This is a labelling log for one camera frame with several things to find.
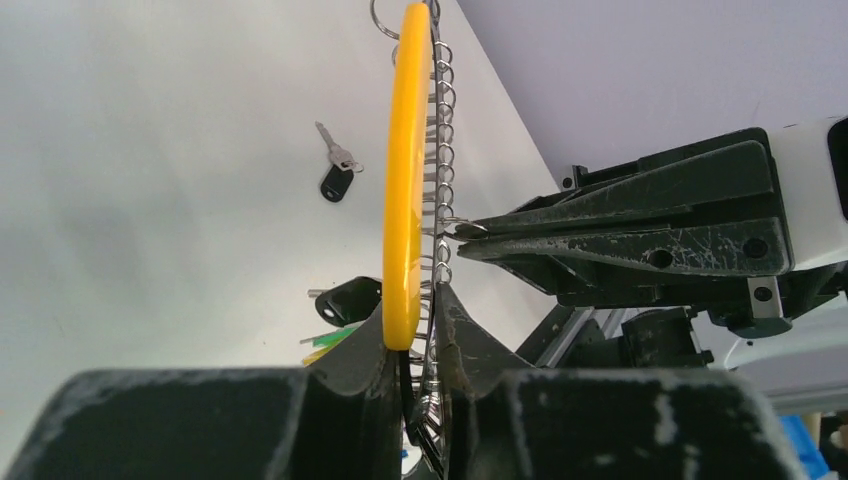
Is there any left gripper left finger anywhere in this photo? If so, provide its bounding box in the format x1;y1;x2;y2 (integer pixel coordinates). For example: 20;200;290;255
291;306;402;479

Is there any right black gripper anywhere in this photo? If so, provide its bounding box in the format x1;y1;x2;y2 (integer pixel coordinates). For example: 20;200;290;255
458;127;847;338

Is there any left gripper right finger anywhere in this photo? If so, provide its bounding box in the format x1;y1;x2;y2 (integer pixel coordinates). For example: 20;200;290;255
434;284;528;479

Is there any yellow tagged key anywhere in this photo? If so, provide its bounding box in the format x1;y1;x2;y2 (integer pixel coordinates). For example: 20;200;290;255
302;347;331;367

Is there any green tagged key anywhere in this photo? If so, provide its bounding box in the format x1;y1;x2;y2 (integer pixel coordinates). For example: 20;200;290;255
299;327;356;348

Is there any large metal keyring yellow handle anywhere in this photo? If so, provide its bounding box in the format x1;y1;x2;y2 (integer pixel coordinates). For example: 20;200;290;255
372;1;456;479

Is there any black tagged key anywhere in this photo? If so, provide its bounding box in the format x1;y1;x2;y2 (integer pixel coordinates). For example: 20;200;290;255
315;121;364;203

